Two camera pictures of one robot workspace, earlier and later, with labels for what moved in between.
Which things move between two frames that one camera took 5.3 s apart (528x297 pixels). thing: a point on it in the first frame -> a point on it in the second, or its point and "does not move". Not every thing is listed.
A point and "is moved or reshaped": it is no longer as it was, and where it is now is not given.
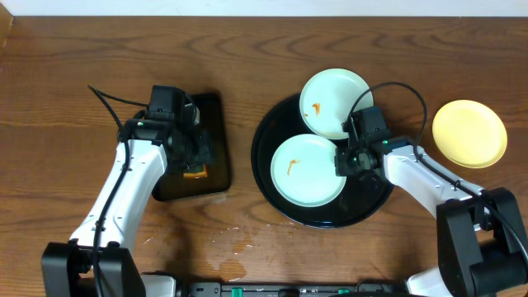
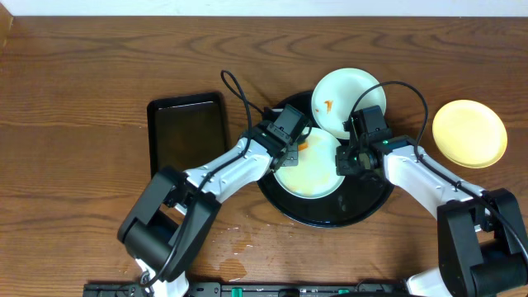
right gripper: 342,167 does not move
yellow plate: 469,134 does not move
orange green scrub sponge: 196,172 is moved or reshaped
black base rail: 366,289 does not move
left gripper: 202,149 -> 289,156
